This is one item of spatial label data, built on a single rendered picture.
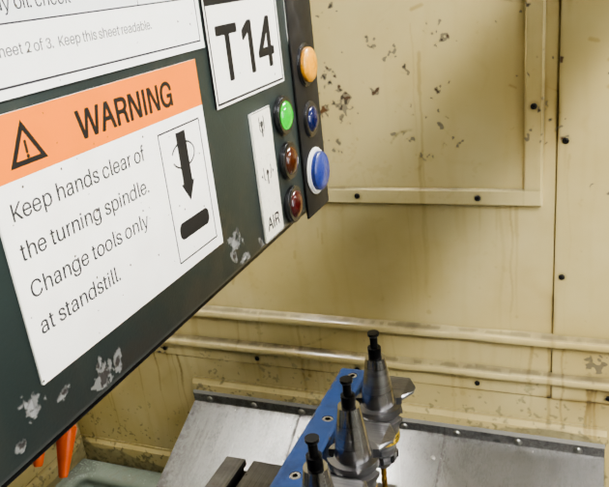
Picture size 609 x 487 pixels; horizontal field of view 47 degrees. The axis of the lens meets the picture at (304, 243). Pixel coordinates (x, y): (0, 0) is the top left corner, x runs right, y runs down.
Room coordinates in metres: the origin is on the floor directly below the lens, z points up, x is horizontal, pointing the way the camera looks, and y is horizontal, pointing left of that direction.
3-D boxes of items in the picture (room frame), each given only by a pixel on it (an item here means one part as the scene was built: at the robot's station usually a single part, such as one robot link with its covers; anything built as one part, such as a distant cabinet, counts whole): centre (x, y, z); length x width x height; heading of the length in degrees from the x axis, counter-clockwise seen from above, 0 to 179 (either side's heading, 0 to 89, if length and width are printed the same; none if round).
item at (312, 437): (0.59, 0.01, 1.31); 0.02 x 0.02 x 0.03
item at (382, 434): (0.74, -0.05, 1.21); 0.07 x 0.05 x 0.01; 66
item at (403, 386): (0.84, -0.10, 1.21); 0.07 x 0.05 x 0.01; 66
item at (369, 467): (0.69, -0.03, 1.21); 0.06 x 0.06 x 0.03
